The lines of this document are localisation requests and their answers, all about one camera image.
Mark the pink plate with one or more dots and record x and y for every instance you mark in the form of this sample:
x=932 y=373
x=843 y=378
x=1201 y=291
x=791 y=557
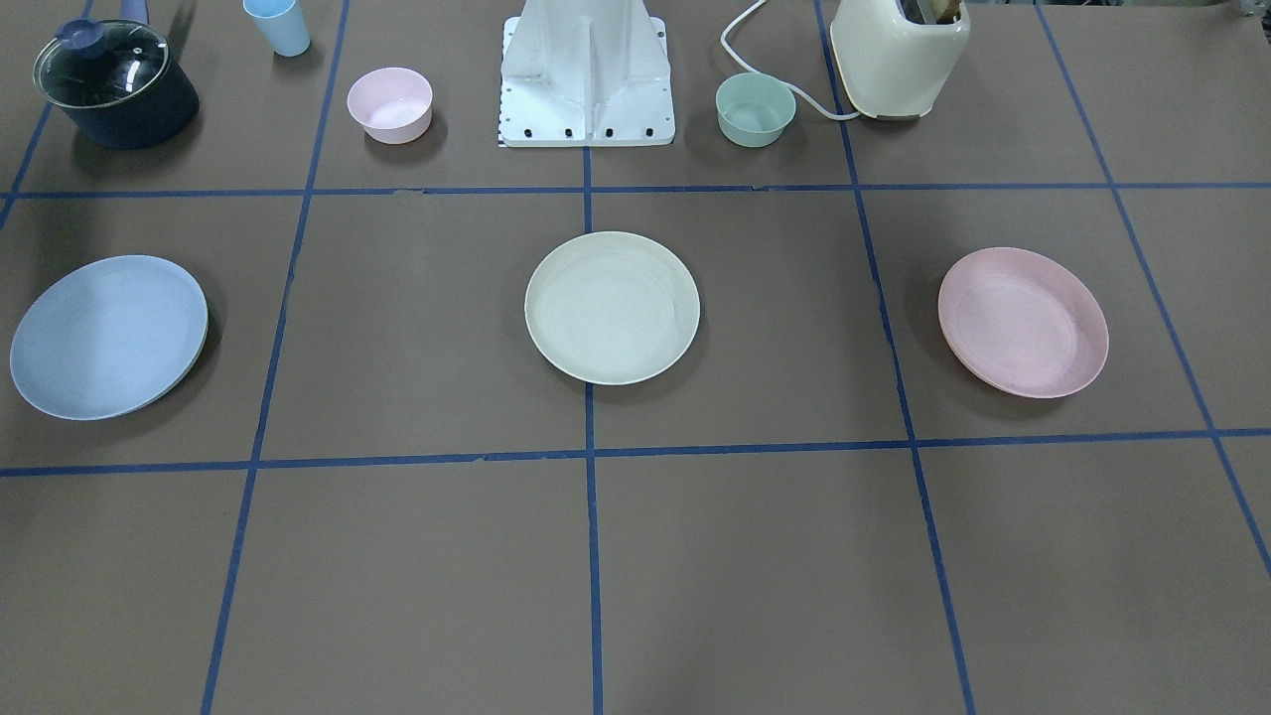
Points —
x=1022 y=323

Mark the blue plate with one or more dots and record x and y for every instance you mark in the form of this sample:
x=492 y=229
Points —
x=110 y=338

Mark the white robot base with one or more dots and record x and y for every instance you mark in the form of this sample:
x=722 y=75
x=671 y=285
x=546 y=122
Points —
x=585 y=74

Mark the cream plate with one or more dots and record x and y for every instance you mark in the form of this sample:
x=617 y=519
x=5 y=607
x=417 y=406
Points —
x=612 y=308

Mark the green bowl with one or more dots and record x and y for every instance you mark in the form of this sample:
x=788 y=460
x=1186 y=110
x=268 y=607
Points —
x=753 y=109

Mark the pink bowl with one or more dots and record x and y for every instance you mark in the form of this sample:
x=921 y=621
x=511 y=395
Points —
x=393 y=105

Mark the cream toaster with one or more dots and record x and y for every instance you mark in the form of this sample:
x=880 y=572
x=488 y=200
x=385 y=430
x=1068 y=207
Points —
x=894 y=57

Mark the blue cup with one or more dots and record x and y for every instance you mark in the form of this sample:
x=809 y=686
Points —
x=282 y=24

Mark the dark blue pot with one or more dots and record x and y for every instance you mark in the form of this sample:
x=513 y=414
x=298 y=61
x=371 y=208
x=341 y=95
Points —
x=156 y=115

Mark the glass pot lid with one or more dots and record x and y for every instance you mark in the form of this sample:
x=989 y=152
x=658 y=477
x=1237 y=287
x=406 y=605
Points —
x=99 y=63

